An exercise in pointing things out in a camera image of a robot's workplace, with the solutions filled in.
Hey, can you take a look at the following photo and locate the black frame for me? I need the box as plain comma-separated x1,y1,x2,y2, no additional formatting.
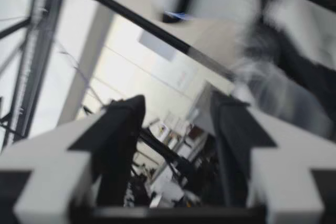
0,0,237,146

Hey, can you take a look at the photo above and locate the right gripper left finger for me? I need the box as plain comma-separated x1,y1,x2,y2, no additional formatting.
0,94,146,224

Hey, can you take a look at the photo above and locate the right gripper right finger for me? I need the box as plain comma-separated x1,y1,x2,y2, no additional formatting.
211,91,336,224

